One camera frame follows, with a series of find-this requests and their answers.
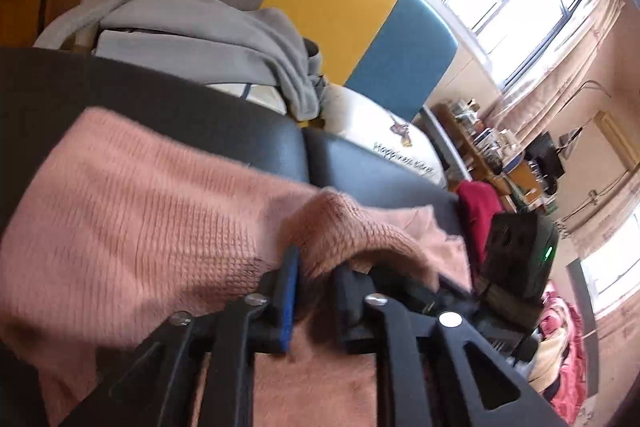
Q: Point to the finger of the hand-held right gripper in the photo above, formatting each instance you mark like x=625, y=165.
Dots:
x=420, y=292

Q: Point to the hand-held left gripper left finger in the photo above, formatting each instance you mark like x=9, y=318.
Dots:
x=289, y=302

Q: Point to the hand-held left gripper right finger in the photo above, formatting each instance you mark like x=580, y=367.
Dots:
x=347, y=307

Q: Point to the pink knit sweater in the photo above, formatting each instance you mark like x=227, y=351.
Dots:
x=125, y=207

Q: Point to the dark red garment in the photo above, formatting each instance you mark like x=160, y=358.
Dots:
x=477, y=212

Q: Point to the wooden chair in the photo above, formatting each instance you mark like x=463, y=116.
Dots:
x=522, y=174

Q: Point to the wooden side table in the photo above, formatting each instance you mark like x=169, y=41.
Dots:
x=482, y=167

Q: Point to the small window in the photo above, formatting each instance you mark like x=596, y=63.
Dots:
x=615, y=267

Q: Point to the black monitor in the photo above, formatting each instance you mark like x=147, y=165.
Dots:
x=542, y=152

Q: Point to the pink patterned curtain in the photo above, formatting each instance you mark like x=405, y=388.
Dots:
x=565, y=72
x=610, y=207

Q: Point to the cream cloth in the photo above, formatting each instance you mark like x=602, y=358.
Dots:
x=547, y=357

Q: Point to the pink bedding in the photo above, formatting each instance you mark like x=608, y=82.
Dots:
x=570, y=367

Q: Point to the white printed cushion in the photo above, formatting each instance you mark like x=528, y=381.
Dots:
x=360, y=122

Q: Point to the grey garment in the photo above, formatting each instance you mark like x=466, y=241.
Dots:
x=210, y=37

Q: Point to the wall air conditioner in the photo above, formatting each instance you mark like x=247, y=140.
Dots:
x=620, y=142

